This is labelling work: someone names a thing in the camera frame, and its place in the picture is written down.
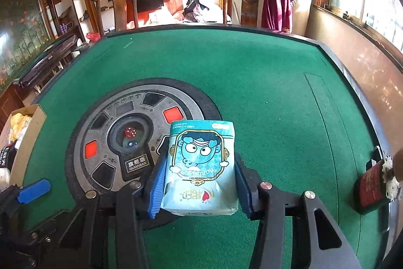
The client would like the red plastic bag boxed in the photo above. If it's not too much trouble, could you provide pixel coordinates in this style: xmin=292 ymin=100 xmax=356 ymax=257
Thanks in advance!
xmin=86 ymin=32 xmax=101 ymax=42

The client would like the pile of clothes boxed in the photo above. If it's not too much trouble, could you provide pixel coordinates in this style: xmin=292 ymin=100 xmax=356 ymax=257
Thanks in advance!
xmin=182 ymin=0 xmax=224 ymax=24

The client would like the dark red cork bottle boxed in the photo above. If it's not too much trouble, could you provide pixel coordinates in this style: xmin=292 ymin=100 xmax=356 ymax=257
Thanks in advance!
xmin=353 ymin=148 xmax=402 ymax=215

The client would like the wooden chair left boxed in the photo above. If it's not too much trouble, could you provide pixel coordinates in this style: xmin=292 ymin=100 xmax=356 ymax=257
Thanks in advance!
xmin=92 ymin=0 xmax=139 ymax=37

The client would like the floral wall painting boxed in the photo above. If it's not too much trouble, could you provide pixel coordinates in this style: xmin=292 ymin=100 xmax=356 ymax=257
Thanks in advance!
xmin=1 ymin=0 xmax=51 ymax=92

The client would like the maroon cloth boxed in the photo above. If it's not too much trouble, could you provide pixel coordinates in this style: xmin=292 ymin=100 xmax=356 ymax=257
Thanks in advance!
xmin=261 ymin=0 xmax=296 ymax=34

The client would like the round mahjong control panel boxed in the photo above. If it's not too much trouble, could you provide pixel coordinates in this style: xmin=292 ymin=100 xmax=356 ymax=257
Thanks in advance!
xmin=65 ymin=78 xmax=221 ymax=209

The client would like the black printed pouch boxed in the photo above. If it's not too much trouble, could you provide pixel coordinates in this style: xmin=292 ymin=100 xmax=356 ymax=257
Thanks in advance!
xmin=0 ymin=144 xmax=17 ymax=170

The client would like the folded dark table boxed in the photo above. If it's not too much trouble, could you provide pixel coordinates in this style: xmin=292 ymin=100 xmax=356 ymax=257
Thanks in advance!
xmin=12 ymin=34 xmax=78 ymax=94

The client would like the cardboard box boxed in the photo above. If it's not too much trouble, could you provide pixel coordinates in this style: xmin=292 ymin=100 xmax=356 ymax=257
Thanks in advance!
xmin=1 ymin=104 xmax=46 ymax=191

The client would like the blue cartoon tissue pack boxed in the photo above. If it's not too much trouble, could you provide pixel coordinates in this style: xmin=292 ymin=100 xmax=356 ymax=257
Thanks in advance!
xmin=161 ymin=120 xmax=238 ymax=216

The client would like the yellow snack packet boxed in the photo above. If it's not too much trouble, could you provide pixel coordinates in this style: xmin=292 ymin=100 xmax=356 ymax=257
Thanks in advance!
xmin=9 ymin=113 xmax=31 ymax=143

